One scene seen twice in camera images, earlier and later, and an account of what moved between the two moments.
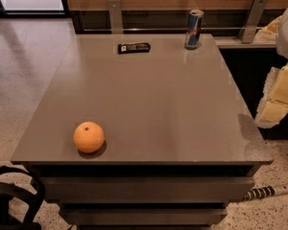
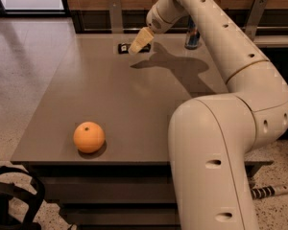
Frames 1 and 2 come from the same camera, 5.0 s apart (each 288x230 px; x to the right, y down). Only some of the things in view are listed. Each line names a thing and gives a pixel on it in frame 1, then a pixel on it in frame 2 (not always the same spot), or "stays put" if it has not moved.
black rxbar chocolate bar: [133, 48] stays put
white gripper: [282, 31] → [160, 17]
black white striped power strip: [266, 192] stays put
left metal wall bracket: [116, 17] stays put
